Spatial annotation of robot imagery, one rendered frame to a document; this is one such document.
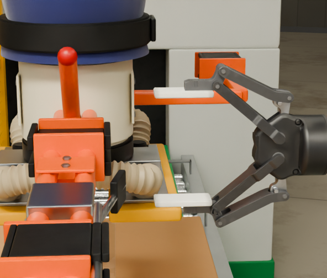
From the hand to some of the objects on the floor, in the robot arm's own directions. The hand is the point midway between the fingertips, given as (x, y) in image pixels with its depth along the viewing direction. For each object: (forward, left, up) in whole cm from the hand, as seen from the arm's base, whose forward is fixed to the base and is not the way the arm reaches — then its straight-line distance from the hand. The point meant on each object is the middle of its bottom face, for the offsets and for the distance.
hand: (163, 147), depth 98 cm
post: (-14, -51, -128) cm, 139 cm away
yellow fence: (+118, -126, -128) cm, 215 cm away
